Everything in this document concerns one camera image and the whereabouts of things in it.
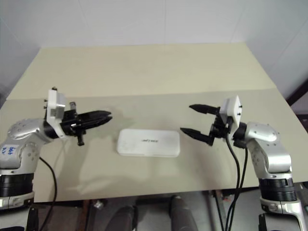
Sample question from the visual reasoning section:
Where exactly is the maroon furniture frame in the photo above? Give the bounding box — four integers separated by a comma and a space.
285, 78, 308, 135

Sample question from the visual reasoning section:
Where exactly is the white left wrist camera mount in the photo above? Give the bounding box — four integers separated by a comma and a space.
45, 88, 67, 140

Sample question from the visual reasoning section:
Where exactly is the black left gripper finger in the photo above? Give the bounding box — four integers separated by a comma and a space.
78, 109, 112, 121
80, 116, 113, 129

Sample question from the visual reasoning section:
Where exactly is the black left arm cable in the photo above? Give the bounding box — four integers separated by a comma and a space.
38, 156, 58, 231

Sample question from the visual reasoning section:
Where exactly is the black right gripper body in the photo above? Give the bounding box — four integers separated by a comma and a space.
208, 106, 236, 147

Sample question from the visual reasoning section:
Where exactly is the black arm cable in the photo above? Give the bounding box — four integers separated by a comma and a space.
231, 144, 248, 231
38, 156, 58, 231
225, 124, 241, 231

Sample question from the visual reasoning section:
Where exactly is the dark rounded shape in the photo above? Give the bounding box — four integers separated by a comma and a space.
114, 205, 140, 231
169, 195, 202, 231

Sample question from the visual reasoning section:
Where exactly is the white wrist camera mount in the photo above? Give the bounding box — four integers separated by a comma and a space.
45, 88, 67, 140
220, 95, 243, 128

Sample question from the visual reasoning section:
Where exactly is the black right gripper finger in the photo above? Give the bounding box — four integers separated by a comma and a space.
189, 103, 219, 115
180, 127, 214, 147

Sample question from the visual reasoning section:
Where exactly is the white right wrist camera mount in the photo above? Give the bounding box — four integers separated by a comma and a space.
220, 95, 243, 128

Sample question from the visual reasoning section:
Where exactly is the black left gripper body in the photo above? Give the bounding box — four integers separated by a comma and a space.
60, 102, 88, 147

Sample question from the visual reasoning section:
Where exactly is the white rectangular plastic case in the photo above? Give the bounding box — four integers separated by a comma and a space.
116, 128, 181, 157

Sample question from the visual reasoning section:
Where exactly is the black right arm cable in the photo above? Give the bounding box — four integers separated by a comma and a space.
231, 144, 248, 231
225, 124, 241, 231

